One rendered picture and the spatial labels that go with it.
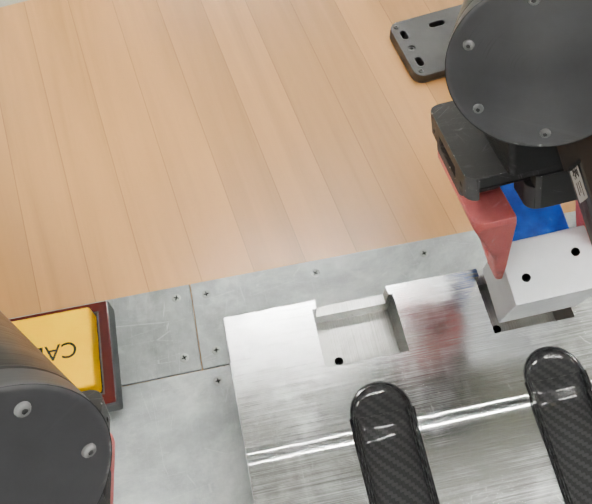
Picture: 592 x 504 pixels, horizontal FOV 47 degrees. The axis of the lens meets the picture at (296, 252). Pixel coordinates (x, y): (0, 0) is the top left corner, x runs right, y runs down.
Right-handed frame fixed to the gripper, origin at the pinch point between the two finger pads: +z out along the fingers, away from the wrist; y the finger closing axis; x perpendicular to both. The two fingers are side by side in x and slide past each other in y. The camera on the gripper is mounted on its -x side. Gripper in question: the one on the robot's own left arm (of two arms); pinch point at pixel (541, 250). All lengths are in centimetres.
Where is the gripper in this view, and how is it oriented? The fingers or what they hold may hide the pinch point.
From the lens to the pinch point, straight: 40.8
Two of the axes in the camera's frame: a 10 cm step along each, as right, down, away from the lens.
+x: -1.2, -6.7, 7.3
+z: 2.0, 7.0, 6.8
